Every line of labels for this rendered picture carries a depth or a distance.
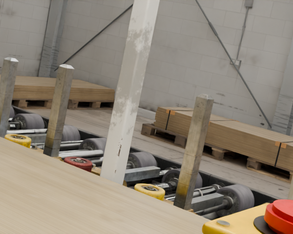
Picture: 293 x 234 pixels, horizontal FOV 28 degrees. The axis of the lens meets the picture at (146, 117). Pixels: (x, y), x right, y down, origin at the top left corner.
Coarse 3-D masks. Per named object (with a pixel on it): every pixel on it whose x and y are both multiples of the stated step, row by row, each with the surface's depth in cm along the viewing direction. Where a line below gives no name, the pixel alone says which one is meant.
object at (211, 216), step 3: (150, 183) 220; (153, 183) 221; (156, 183) 222; (210, 213) 197; (213, 213) 198; (204, 216) 192; (207, 216) 193; (210, 216) 193; (213, 216) 194; (216, 216) 195; (219, 216) 196; (210, 219) 191; (213, 219) 193
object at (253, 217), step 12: (264, 204) 30; (228, 216) 27; (240, 216) 27; (252, 216) 27; (204, 228) 25; (216, 228) 25; (228, 228) 25; (240, 228) 25; (252, 228) 26; (264, 228) 26
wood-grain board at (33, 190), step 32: (0, 160) 150; (32, 160) 156; (0, 192) 124; (32, 192) 129; (64, 192) 133; (96, 192) 139; (128, 192) 144; (0, 224) 107; (32, 224) 110; (64, 224) 113; (96, 224) 117; (128, 224) 121; (160, 224) 125; (192, 224) 129
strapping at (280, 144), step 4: (168, 112) 727; (172, 112) 723; (168, 116) 726; (212, 120) 707; (216, 120) 715; (220, 120) 723; (224, 120) 730; (228, 120) 739; (232, 120) 746; (208, 124) 692; (276, 144) 641; (280, 144) 638; (284, 144) 636; (276, 160) 641
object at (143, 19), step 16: (144, 0) 146; (144, 16) 146; (128, 32) 149; (144, 32) 147; (128, 48) 149; (144, 48) 149; (128, 64) 149; (144, 64) 151; (128, 80) 149; (128, 96) 149; (112, 112) 152; (128, 112) 150; (112, 128) 152; (128, 128) 152; (112, 144) 152; (128, 144) 154; (112, 160) 152; (112, 176) 152
